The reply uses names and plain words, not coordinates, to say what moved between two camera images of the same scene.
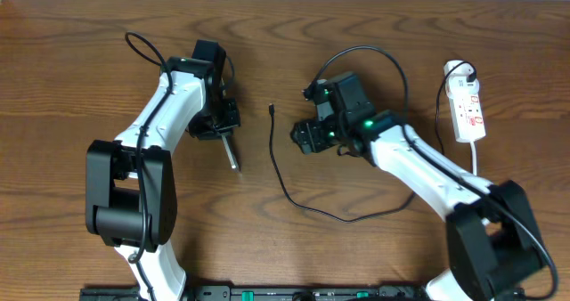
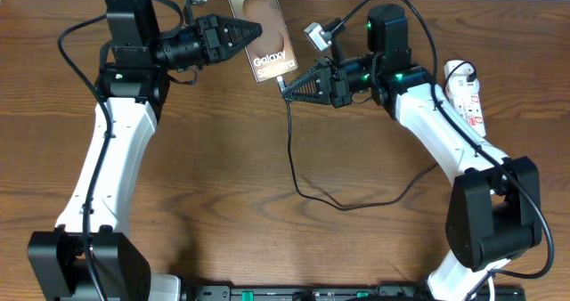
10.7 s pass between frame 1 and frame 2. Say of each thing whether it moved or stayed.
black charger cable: moved
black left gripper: moved
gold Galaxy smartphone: moved
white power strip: stayed
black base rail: stayed
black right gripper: moved
